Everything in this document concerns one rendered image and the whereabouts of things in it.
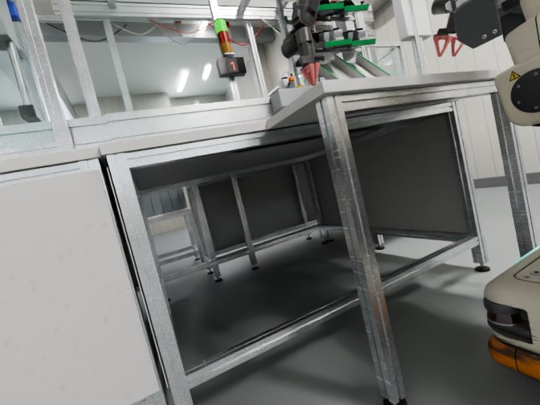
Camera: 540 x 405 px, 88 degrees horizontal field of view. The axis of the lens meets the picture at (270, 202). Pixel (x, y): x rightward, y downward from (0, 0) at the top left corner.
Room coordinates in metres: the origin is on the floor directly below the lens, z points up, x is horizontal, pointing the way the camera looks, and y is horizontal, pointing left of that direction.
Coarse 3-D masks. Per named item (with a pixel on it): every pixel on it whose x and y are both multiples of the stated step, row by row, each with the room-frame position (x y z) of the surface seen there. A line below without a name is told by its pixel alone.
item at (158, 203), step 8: (160, 192) 2.76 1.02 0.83; (168, 192) 2.79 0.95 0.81; (176, 192) 2.82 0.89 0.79; (144, 200) 2.70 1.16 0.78; (152, 200) 2.73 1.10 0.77; (160, 200) 2.76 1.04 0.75; (168, 200) 2.78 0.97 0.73; (176, 200) 2.81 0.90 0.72; (184, 200) 2.84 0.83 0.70; (152, 208) 2.72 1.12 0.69; (160, 208) 2.75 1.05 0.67; (168, 208) 2.78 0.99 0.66; (176, 208) 2.81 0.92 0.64; (184, 208) 2.84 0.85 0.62; (152, 216) 2.72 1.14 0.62
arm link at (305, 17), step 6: (300, 0) 1.06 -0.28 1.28; (306, 0) 1.04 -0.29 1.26; (312, 0) 1.04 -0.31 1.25; (318, 0) 1.05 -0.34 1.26; (300, 6) 1.05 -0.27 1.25; (306, 6) 1.04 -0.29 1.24; (312, 6) 1.05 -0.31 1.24; (318, 6) 1.06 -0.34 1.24; (306, 12) 1.05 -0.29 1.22; (312, 12) 1.08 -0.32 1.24; (306, 18) 1.05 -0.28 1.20; (312, 18) 1.07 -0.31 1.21; (312, 24) 1.08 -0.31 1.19
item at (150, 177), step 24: (120, 144) 0.76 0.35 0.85; (144, 144) 0.78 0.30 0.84; (168, 144) 0.81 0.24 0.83; (288, 144) 1.45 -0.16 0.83; (312, 144) 1.72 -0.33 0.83; (144, 168) 1.11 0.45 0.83; (168, 168) 1.27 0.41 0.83; (192, 168) 1.48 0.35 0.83; (216, 168) 1.78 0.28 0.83; (240, 168) 2.23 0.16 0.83
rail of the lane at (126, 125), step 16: (128, 112) 0.85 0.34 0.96; (144, 112) 0.87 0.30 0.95; (160, 112) 0.88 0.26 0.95; (176, 112) 0.90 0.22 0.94; (192, 112) 0.93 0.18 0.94; (208, 112) 0.94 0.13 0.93; (224, 112) 0.96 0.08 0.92; (240, 112) 0.98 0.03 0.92; (256, 112) 1.01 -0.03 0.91; (272, 112) 1.03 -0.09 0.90; (112, 128) 0.83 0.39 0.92; (128, 128) 0.84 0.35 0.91; (144, 128) 0.86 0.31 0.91; (160, 128) 0.88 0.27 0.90; (176, 128) 0.90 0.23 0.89; (192, 128) 0.92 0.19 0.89; (208, 128) 0.94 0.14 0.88
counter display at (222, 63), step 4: (220, 60) 1.26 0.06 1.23; (224, 60) 1.27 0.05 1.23; (236, 60) 1.29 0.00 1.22; (240, 60) 1.30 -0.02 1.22; (220, 64) 1.26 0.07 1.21; (224, 64) 1.27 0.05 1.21; (240, 64) 1.30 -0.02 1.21; (244, 64) 1.31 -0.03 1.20; (220, 68) 1.26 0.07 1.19; (224, 68) 1.27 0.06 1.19; (240, 68) 1.30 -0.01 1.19; (244, 68) 1.30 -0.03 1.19; (224, 72) 1.27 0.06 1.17; (228, 72) 1.27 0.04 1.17; (232, 72) 1.28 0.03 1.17; (236, 72) 1.29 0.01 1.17; (240, 72) 1.29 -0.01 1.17; (244, 72) 1.30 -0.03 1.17
